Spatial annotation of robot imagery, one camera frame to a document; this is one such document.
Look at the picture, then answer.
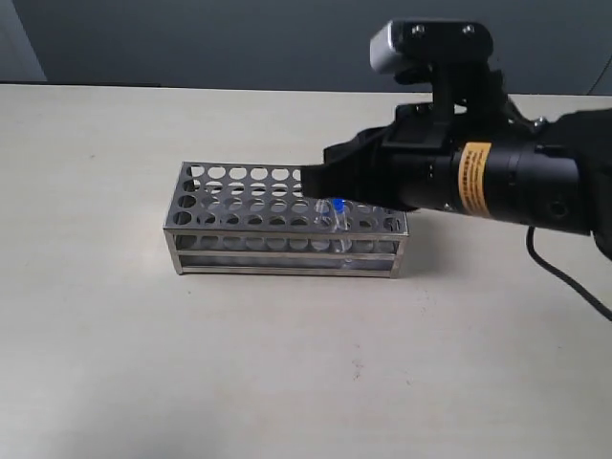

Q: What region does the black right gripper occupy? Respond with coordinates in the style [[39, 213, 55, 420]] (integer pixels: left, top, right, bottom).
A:
[[299, 100, 466, 213]]

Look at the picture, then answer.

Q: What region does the blue-capped test tube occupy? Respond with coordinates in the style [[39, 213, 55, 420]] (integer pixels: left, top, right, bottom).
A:
[[332, 198, 353, 269], [315, 199, 330, 228]]

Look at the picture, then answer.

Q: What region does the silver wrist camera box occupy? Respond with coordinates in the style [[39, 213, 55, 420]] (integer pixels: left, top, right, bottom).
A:
[[369, 19, 493, 75]]

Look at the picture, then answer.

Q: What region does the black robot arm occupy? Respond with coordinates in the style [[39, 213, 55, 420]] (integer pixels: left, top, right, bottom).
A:
[[300, 103, 611, 254]]

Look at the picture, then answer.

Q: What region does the stainless steel test tube rack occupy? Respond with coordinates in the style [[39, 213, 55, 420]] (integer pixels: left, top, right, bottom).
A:
[[164, 162, 409, 277]]

